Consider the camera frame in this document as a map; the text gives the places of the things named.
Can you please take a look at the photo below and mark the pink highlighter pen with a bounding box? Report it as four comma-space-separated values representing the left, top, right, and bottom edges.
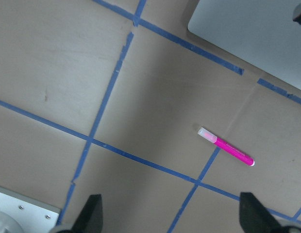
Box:
198, 127, 255, 166

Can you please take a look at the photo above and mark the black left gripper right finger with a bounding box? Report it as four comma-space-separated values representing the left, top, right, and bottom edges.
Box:
239, 192, 282, 233

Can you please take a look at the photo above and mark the grey closed laptop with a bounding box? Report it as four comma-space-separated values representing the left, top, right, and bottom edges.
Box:
188, 0, 301, 90

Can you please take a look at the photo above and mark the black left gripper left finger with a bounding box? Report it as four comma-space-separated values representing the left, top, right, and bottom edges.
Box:
71, 194, 103, 233

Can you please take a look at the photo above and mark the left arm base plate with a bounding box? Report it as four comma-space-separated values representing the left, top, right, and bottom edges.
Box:
0, 186, 61, 233

